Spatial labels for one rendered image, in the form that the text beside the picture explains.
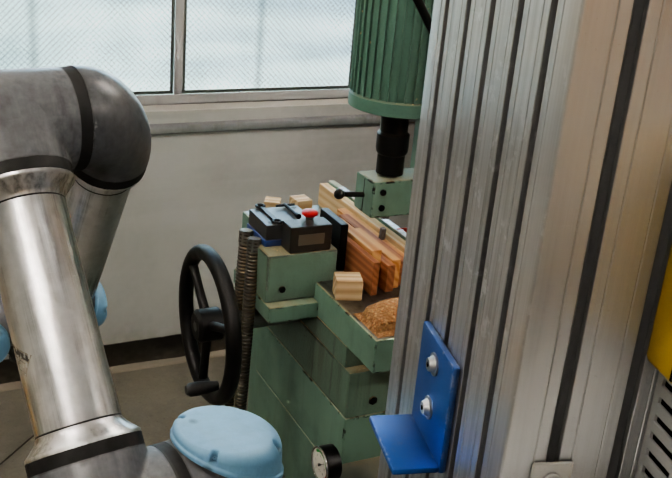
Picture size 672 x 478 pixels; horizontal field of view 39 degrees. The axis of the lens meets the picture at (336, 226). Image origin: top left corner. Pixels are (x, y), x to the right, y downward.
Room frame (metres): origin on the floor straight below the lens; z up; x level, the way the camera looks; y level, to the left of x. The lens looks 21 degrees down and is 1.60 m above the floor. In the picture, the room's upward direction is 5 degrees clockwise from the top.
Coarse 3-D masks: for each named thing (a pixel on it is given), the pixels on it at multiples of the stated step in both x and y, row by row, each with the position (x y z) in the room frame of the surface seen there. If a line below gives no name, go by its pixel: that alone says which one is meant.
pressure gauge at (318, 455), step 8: (320, 448) 1.35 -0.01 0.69; (328, 448) 1.35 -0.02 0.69; (336, 448) 1.35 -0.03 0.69; (312, 456) 1.37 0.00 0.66; (320, 456) 1.35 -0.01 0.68; (328, 456) 1.33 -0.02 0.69; (336, 456) 1.34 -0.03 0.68; (312, 464) 1.37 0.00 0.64; (328, 464) 1.32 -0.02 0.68; (336, 464) 1.33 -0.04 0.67; (320, 472) 1.34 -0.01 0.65; (328, 472) 1.32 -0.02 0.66; (336, 472) 1.33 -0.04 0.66
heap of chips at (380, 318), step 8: (376, 304) 1.42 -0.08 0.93; (384, 304) 1.41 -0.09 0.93; (392, 304) 1.41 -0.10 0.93; (360, 312) 1.44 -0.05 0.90; (368, 312) 1.41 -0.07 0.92; (376, 312) 1.40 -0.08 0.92; (384, 312) 1.39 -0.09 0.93; (392, 312) 1.39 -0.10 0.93; (360, 320) 1.41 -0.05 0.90; (368, 320) 1.40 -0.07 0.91; (376, 320) 1.38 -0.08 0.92; (384, 320) 1.38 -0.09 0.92; (392, 320) 1.38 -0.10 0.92; (368, 328) 1.38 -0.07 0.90; (376, 328) 1.38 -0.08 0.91; (384, 328) 1.37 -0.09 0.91; (392, 328) 1.37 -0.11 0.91; (376, 336) 1.36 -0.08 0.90; (384, 336) 1.36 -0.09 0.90
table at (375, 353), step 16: (320, 208) 1.93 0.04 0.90; (320, 288) 1.53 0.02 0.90; (256, 304) 1.54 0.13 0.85; (272, 304) 1.50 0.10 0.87; (288, 304) 1.51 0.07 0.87; (304, 304) 1.52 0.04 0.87; (320, 304) 1.52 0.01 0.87; (336, 304) 1.47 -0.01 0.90; (352, 304) 1.47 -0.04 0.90; (368, 304) 1.48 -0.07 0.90; (272, 320) 1.49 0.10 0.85; (288, 320) 1.50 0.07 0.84; (336, 320) 1.47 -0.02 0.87; (352, 320) 1.42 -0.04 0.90; (352, 336) 1.41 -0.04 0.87; (368, 336) 1.37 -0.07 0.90; (352, 352) 1.41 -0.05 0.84; (368, 352) 1.36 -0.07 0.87; (384, 352) 1.35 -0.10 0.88; (368, 368) 1.36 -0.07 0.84; (384, 368) 1.35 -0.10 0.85
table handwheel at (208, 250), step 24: (192, 264) 1.60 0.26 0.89; (216, 264) 1.48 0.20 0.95; (192, 288) 1.63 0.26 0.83; (192, 312) 1.63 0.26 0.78; (216, 312) 1.52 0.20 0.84; (240, 312) 1.55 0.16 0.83; (192, 336) 1.61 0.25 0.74; (216, 336) 1.50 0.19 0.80; (240, 336) 1.41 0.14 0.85; (192, 360) 1.57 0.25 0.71; (240, 360) 1.40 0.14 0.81
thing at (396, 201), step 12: (408, 168) 1.73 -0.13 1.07; (360, 180) 1.67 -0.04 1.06; (372, 180) 1.64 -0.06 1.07; (384, 180) 1.65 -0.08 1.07; (396, 180) 1.65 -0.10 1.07; (408, 180) 1.66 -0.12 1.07; (372, 192) 1.63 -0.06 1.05; (384, 192) 1.63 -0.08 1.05; (396, 192) 1.65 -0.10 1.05; (408, 192) 1.66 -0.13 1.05; (360, 204) 1.66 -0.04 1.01; (372, 204) 1.63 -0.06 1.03; (384, 204) 1.64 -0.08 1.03; (396, 204) 1.65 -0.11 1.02; (408, 204) 1.66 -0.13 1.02; (372, 216) 1.63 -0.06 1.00; (384, 216) 1.64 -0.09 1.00
